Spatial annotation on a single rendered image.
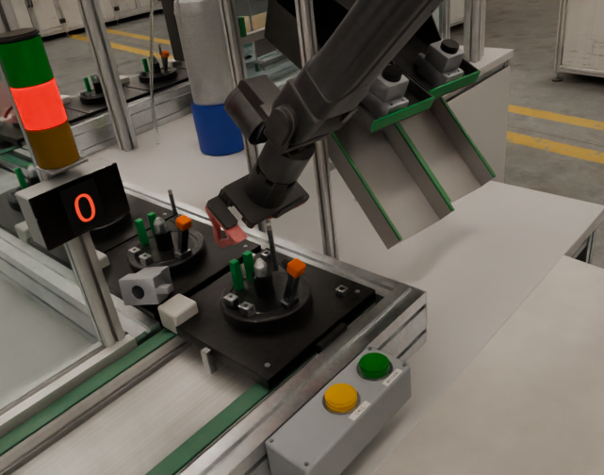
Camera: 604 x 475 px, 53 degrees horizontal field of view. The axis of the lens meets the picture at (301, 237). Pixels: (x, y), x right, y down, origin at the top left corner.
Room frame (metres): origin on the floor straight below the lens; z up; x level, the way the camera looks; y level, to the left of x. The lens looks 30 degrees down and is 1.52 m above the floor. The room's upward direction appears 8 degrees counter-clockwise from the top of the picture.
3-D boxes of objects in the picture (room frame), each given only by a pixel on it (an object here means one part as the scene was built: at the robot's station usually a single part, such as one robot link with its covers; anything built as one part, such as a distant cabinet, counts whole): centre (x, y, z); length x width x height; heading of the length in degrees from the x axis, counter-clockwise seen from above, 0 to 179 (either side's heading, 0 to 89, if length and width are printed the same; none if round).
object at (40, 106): (0.71, 0.29, 1.33); 0.05 x 0.05 x 0.05
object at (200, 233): (0.94, 0.24, 1.01); 0.24 x 0.24 x 0.13; 44
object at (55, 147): (0.71, 0.29, 1.28); 0.05 x 0.05 x 0.05
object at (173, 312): (0.76, 0.20, 0.97); 0.05 x 0.05 x 0.04; 44
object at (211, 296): (0.76, 0.07, 0.96); 0.24 x 0.24 x 0.02; 44
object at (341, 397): (0.55, -0.02, 0.96); 0.04 x 0.04 x 0.02
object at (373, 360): (0.60, -0.07, 0.96); 0.04 x 0.04 x 0.02
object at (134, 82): (2.26, 0.45, 1.01); 0.24 x 0.24 x 0.13; 44
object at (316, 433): (0.55, -0.02, 0.93); 0.21 x 0.07 x 0.06; 134
